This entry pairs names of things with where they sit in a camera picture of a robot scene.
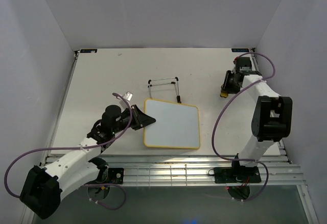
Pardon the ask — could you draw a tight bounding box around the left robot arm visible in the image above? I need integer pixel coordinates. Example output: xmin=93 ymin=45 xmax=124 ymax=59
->
xmin=19 ymin=105 xmax=156 ymax=219

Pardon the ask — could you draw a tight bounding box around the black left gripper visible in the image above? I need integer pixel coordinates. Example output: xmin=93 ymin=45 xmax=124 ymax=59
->
xmin=112 ymin=104 xmax=156 ymax=134

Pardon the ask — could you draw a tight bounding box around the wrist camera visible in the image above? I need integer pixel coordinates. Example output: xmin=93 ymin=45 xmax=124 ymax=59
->
xmin=117 ymin=91 xmax=133 ymax=106
xmin=233 ymin=56 xmax=239 ymax=73

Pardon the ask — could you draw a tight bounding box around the yellow black whiteboard eraser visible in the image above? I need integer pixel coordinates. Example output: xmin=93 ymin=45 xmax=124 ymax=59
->
xmin=220 ymin=91 xmax=228 ymax=98

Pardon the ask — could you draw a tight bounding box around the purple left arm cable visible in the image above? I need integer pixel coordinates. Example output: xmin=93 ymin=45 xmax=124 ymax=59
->
xmin=4 ymin=92 xmax=133 ymax=211

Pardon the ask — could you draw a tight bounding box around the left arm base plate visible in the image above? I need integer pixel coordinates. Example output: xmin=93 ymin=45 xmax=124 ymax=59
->
xmin=87 ymin=168 xmax=124 ymax=184

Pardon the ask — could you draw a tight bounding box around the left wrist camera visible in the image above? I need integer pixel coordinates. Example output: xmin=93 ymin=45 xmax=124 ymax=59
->
xmin=117 ymin=91 xmax=133 ymax=106

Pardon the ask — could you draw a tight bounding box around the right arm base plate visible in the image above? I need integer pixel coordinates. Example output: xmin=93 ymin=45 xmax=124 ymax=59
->
xmin=208 ymin=166 xmax=262 ymax=184

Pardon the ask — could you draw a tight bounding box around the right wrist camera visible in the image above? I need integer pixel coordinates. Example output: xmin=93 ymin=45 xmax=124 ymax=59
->
xmin=233 ymin=56 xmax=239 ymax=73

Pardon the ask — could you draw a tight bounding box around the wire whiteboard stand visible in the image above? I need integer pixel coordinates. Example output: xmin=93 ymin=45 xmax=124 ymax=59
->
xmin=147 ymin=76 xmax=182 ymax=104

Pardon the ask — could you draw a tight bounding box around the right blue table label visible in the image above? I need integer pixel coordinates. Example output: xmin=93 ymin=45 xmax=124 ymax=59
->
xmin=231 ymin=48 xmax=250 ymax=53

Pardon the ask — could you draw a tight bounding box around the blue table label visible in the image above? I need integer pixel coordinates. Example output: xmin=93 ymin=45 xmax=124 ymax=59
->
xmin=80 ymin=49 xmax=98 ymax=54
xmin=231 ymin=48 xmax=250 ymax=53

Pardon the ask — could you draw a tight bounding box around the aluminium table frame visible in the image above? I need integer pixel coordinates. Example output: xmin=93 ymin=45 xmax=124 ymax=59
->
xmin=40 ymin=48 xmax=318 ymax=223

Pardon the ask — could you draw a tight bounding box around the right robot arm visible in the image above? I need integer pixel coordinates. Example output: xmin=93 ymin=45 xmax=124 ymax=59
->
xmin=220 ymin=54 xmax=293 ymax=182

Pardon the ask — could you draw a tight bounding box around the yellow framed whiteboard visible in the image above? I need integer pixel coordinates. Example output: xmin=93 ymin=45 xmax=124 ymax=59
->
xmin=144 ymin=98 xmax=201 ymax=150

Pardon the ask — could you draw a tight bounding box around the left blue table label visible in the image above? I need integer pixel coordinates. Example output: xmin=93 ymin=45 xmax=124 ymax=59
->
xmin=80 ymin=49 xmax=98 ymax=54

